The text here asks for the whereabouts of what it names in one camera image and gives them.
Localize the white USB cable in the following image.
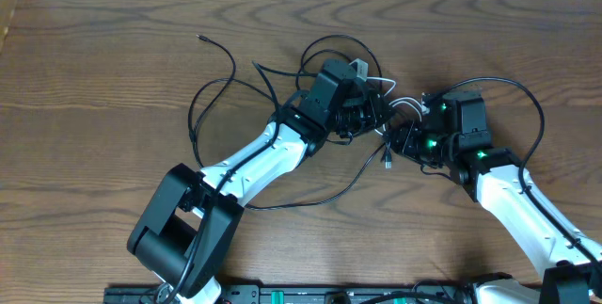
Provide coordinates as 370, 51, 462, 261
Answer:
366, 76, 432, 136

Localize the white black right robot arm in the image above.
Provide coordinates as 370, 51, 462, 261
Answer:
386, 91, 601, 303

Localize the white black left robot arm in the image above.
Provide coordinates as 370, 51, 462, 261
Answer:
127, 59, 392, 303

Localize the black USB cable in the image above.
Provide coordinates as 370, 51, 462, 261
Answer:
187, 34, 405, 212

